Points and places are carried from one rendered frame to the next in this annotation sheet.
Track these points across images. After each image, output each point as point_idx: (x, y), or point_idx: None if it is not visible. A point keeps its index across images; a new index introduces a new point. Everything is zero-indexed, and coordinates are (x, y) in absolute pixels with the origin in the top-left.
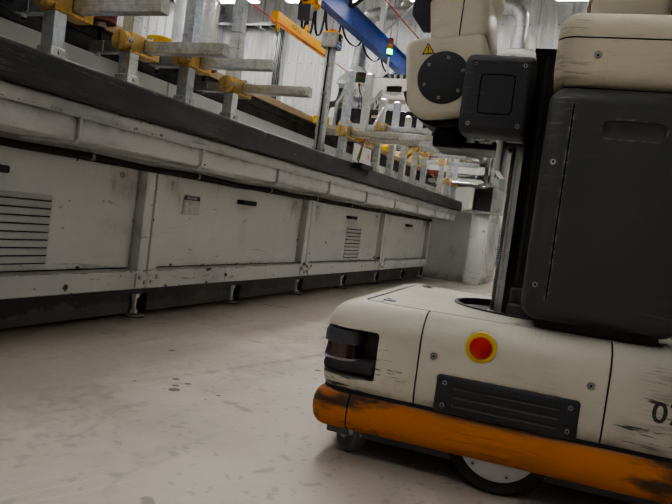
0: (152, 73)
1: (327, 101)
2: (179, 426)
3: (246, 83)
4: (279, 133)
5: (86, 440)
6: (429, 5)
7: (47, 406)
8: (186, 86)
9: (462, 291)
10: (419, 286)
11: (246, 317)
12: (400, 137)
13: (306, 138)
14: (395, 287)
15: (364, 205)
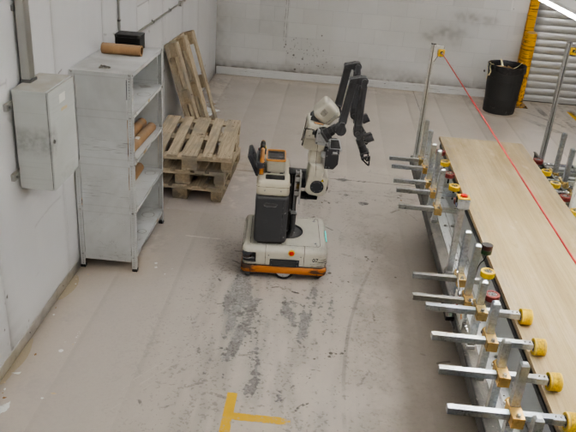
0: None
1: (452, 240)
2: (348, 245)
3: (434, 207)
4: (483, 267)
5: (356, 237)
6: (333, 161)
7: (375, 243)
8: (428, 200)
9: (305, 245)
10: (318, 243)
11: (424, 327)
12: (412, 274)
13: (493, 287)
14: (322, 238)
15: None
